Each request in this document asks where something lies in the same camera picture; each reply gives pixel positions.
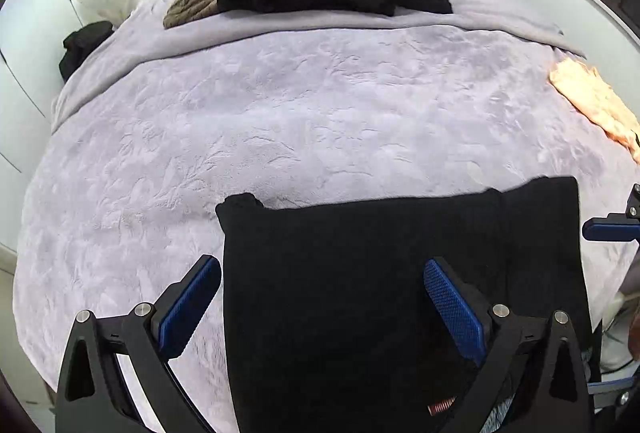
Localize black fleece pants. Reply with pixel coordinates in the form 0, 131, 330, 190
216, 176, 593, 432

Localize peach cloth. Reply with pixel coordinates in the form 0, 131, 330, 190
549, 58, 639, 164

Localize small black garment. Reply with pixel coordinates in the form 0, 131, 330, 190
58, 20, 114, 82

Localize blue patterned cloth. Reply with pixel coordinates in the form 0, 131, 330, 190
480, 383, 515, 433

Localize white wardrobe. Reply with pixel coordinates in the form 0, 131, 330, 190
0, 0, 166, 255

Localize lilac plush bed blanket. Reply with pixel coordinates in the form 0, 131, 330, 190
14, 0, 640, 433

